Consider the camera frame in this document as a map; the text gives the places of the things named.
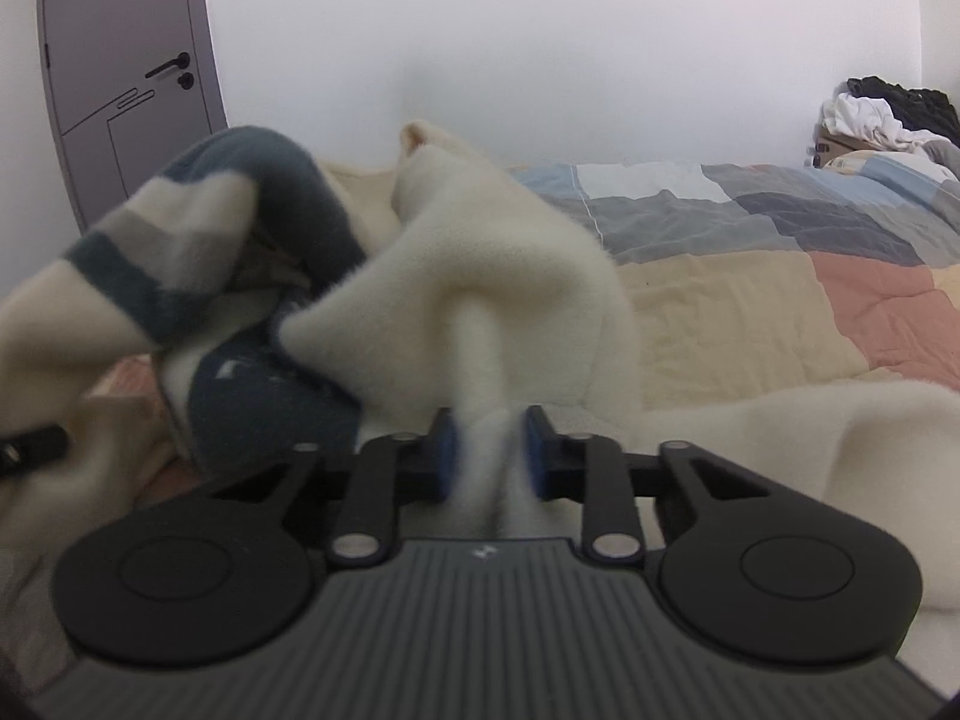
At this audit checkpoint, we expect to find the cream sweater with blue stripes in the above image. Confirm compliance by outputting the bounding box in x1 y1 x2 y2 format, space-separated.
0 120 960 542

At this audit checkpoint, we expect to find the grey bedroom door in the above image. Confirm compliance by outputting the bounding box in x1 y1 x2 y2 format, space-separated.
37 0 226 229

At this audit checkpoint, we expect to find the pile of clothes on nightstand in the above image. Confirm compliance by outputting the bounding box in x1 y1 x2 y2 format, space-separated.
812 76 958 174

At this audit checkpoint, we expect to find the patchwork checkered bed quilt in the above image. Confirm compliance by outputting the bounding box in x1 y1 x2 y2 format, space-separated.
0 148 960 691

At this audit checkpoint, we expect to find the black door handle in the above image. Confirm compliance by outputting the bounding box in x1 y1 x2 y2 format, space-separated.
145 52 192 80

